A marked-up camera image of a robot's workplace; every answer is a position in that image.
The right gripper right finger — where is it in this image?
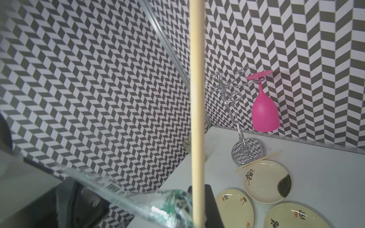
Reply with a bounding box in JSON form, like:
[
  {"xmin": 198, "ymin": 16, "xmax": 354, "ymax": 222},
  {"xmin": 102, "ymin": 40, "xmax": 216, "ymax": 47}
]
[{"xmin": 205, "ymin": 184, "xmax": 224, "ymax": 228}]

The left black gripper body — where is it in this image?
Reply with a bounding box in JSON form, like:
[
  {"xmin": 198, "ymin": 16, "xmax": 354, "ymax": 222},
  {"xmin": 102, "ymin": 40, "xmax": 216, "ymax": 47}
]
[{"xmin": 1, "ymin": 178, "xmax": 110, "ymax": 228}]

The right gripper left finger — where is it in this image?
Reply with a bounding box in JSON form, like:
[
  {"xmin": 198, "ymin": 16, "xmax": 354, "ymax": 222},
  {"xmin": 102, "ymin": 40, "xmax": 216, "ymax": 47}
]
[{"xmin": 187, "ymin": 186, "xmax": 193, "ymax": 205}]

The chopsticks panda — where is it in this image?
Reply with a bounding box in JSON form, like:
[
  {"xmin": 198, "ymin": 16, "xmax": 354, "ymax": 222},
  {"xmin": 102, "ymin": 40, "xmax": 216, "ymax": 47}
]
[
  {"xmin": 189, "ymin": 1, "xmax": 206, "ymax": 228},
  {"xmin": 234, "ymin": 152, "xmax": 278, "ymax": 174}
]

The cream plate front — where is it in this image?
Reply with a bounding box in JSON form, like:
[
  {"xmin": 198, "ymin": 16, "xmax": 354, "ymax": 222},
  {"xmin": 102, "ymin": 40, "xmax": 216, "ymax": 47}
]
[{"xmin": 215, "ymin": 189, "xmax": 254, "ymax": 228}]

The green transparent plastic cup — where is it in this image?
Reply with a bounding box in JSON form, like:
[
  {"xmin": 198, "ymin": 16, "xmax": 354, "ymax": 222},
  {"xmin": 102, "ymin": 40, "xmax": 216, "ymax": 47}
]
[{"xmin": 183, "ymin": 135, "xmax": 192, "ymax": 154}]

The cream plate with black spot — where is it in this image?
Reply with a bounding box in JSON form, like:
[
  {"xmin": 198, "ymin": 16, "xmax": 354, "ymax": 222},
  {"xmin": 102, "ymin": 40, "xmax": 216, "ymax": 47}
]
[{"xmin": 244, "ymin": 160, "xmax": 292, "ymax": 204}]

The metal glass holder stand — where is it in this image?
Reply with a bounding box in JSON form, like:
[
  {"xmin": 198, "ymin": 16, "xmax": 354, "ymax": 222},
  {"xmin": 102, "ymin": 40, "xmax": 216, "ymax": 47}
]
[{"xmin": 205, "ymin": 72, "xmax": 266, "ymax": 166}]

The cream plate right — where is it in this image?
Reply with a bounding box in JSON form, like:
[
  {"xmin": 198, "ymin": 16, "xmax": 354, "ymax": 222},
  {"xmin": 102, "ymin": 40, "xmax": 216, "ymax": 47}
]
[{"xmin": 263, "ymin": 203, "xmax": 330, "ymax": 228}]

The pink plastic wine glass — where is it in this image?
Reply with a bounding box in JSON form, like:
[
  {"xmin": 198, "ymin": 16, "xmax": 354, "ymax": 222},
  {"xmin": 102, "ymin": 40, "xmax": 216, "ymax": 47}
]
[{"xmin": 252, "ymin": 82, "xmax": 280, "ymax": 133}]

